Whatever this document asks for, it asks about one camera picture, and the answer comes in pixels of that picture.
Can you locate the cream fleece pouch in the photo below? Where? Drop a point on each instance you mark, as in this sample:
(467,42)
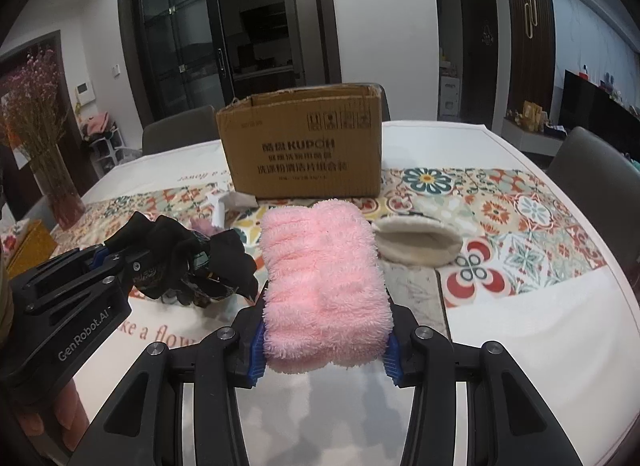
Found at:
(416,241)

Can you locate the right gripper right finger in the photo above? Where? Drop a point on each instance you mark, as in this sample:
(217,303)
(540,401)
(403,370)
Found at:
(509,423)

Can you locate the brown cardboard box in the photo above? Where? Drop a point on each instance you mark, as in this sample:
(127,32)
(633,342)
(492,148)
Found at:
(316,142)

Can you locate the white tv cabinet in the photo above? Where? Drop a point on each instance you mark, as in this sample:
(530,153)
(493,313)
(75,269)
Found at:
(528,142)

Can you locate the person left hand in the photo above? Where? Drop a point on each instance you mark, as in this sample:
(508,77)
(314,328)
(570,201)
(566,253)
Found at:
(69,413)

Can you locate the grey chair far left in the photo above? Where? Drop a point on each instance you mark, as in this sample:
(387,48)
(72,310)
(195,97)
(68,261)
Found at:
(194,126)

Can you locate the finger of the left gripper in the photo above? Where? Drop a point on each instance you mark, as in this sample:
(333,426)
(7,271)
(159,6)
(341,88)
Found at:
(103,256)
(145,271)

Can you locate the patterned white tablecloth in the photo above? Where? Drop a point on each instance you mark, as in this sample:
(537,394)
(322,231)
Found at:
(469,315)

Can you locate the glass vase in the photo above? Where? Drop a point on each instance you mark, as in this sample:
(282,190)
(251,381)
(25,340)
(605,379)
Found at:
(57,185)

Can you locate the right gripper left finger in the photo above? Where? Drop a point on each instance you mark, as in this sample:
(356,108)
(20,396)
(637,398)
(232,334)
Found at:
(141,421)

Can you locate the grey chair far middle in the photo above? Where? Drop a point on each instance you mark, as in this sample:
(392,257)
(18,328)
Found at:
(385,109)

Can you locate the dark wooden door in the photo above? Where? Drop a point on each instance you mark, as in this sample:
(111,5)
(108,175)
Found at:
(479,61)

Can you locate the grey floral fabric pouch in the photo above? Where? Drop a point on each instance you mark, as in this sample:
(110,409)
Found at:
(418,289)

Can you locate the grey chair right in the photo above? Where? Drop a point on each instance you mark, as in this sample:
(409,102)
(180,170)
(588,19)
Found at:
(605,186)

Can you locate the yellow woven box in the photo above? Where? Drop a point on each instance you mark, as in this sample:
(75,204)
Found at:
(25,245)

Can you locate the grey chair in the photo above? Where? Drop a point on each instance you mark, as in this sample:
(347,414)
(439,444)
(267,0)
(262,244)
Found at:
(605,186)
(385,109)
(194,126)

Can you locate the white shoe rack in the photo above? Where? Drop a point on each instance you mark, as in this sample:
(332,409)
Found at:
(102,136)

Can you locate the glass sliding door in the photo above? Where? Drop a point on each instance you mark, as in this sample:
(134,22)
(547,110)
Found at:
(184,54)

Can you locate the black patterned scarf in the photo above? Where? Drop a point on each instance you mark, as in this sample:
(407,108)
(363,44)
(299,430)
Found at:
(198,269)

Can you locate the pink dried flowers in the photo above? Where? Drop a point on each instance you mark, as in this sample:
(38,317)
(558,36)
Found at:
(32,120)

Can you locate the pink fluffy towel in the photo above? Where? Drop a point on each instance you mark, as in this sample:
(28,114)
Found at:
(326,301)

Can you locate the white crumpled paper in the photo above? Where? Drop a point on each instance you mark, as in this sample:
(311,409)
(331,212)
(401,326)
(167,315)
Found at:
(223,203)

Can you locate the black television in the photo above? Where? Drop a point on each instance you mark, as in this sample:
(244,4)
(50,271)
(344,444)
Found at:
(586,105)

